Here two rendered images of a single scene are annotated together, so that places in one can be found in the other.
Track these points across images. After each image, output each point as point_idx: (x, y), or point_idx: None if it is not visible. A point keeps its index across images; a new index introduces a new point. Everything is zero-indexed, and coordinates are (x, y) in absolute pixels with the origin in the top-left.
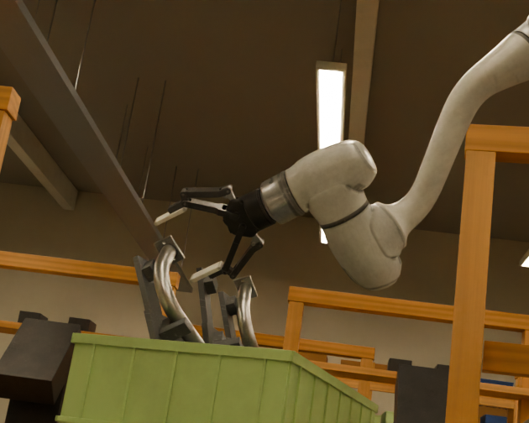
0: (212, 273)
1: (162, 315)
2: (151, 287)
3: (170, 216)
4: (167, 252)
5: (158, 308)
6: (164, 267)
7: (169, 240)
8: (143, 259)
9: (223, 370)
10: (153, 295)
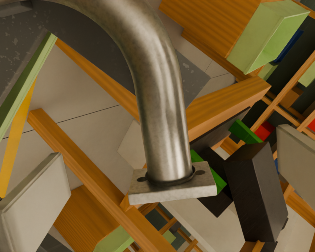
0: (12, 192)
1: (44, 25)
2: (121, 52)
3: None
4: (180, 128)
5: (66, 22)
6: (154, 36)
7: (202, 180)
8: (190, 94)
9: None
10: (101, 35)
